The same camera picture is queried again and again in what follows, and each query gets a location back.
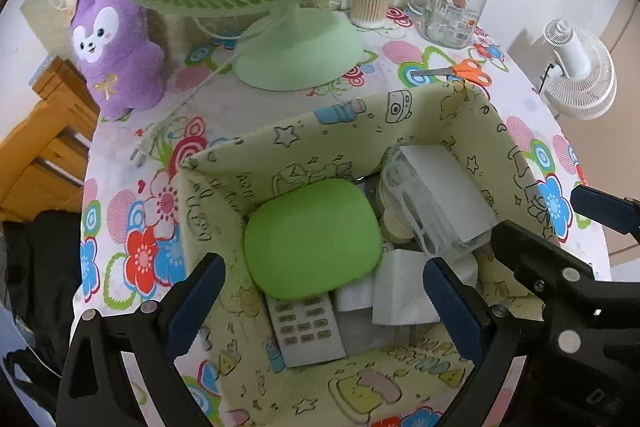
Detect printed storage box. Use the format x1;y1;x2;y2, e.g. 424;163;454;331
172;79;556;427

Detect cotton swab jar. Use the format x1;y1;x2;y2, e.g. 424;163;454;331
347;0;393;28

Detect white cardboard box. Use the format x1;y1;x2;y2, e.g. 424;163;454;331
372;251;443;327

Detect white fan power cord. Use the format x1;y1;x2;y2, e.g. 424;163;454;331
129;14;251;168

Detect clear plastic box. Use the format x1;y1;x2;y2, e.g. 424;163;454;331
382;144;501;258

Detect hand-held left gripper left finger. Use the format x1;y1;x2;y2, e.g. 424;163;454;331
57;252;227;427

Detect purple plush toy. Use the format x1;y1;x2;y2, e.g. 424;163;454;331
67;0;167;122

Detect beige wooden door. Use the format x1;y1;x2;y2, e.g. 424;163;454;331
597;0;640;268

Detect orange-handled scissors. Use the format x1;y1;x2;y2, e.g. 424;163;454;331
415;58;492;86

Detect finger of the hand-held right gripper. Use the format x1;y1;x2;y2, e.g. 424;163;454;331
570;184;640;238
491;219;617;354

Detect white remote control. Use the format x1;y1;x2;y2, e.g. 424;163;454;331
265;289;347;369

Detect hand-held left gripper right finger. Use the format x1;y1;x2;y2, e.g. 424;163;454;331
422;256;544;427

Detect black fan cable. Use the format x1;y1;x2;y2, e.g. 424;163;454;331
536;64;558;95

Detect white rounded case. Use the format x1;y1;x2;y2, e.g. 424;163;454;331
334;274;378;313

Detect glass mug jar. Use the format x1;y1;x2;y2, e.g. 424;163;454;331
409;0;492;52

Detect green rounded case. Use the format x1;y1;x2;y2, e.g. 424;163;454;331
242;178;385;301

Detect white standing fan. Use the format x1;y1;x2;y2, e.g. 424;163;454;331
537;18;618;122

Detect round cream box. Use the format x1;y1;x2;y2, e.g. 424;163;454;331
377;167;426;253

